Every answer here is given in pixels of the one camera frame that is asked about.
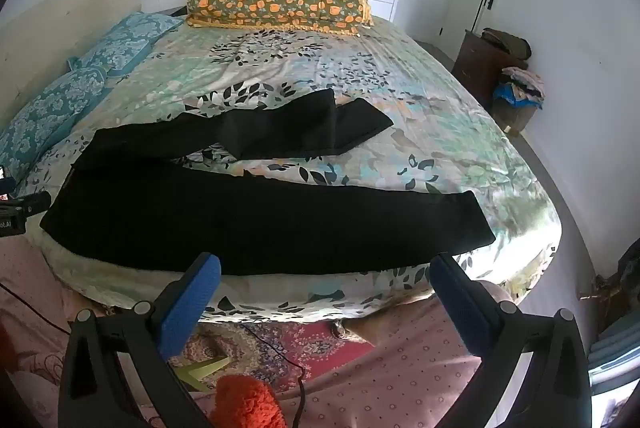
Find floral bedspread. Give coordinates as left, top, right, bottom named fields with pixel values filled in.
left=20, top=15, right=563, bottom=324

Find beige headboard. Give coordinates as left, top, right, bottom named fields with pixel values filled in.
left=0, top=0, right=143, bottom=109

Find red patterned rug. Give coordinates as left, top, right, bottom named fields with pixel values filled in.
left=170, top=318, right=376, bottom=391

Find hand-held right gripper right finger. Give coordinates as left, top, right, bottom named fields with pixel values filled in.
left=429, top=252, right=593, bottom=428

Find brown laundry basket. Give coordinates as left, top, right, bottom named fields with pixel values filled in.
left=492, top=90, right=540, bottom=135

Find black pants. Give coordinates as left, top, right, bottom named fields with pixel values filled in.
left=39, top=88, right=482, bottom=278

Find pink clothes pile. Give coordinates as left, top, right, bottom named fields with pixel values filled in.
left=497, top=67, right=545, bottom=103

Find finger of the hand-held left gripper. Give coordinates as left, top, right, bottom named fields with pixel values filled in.
left=15, top=191, right=52, bottom=215

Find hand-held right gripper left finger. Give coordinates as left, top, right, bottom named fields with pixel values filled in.
left=57, top=252, right=222, bottom=428

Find orange floral pillow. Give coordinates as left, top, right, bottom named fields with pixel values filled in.
left=185, top=0, right=375, bottom=34

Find dark wooden cabinet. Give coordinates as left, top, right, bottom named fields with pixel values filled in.
left=451, top=29, right=531, bottom=109

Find orange knit clothing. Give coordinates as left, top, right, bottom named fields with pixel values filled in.
left=209, top=374, right=288, bottom=428

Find teal floral pillow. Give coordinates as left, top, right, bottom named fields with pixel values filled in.
left=67, top=12, right=183, bottom=79
left=0, top=67, right=108, bottom=184

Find black cable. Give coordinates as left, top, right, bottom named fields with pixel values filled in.
left=240, top=323, right=307, bottom=428
left=0, top=282, right=72, bottom=337

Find yellow-green object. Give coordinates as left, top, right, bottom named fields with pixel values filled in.
left=182, top=355, right=233, bottom=393

